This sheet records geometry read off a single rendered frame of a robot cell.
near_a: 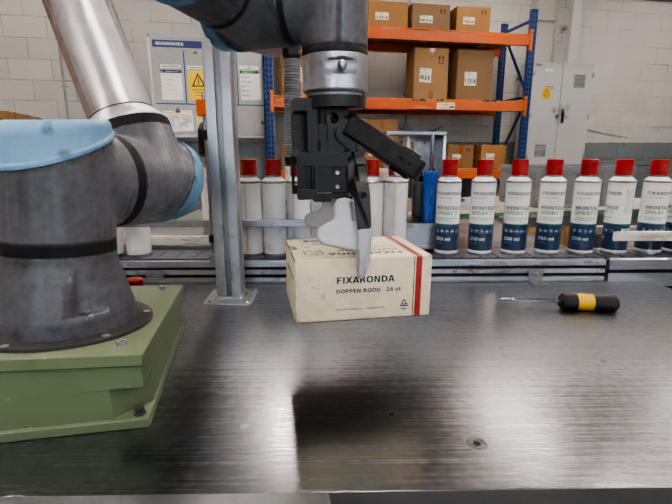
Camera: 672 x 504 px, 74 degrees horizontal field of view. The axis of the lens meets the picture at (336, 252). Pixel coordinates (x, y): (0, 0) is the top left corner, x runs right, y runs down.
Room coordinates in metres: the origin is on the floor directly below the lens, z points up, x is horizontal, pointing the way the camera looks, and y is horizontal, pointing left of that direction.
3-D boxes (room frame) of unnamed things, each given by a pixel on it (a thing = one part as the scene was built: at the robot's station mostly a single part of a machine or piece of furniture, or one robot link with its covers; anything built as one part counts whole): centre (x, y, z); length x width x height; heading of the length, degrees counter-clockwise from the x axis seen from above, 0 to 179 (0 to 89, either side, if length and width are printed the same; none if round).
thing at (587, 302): (0.75, -0.39, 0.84); 0.20 x 0.03 x 0.03; 83
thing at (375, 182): (0.97, -0.08, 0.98); 0.05 x 0.05 x 0.20
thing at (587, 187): (0.98, -0.54, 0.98); 0.05 x 0.05 x 0.20
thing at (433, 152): (1.06, -0.18, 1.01); 0.14 x 0.13 x 0.26; 91
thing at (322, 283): (0.55, -0.02, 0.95); 0.16 x 0.12 x 0.07; 101
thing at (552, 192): (0.97, -0.47, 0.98); 0.05 x 0.05 x 0.20
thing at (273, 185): (0.96, 0.13, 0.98); 0.05 x 0.05 x 0.20
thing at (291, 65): (0.86, 0.08, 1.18); 0.04 x 0.04 x 0.21
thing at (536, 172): (2.62, -1.32, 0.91); 0.60 x 0.40 x 0.22; 104
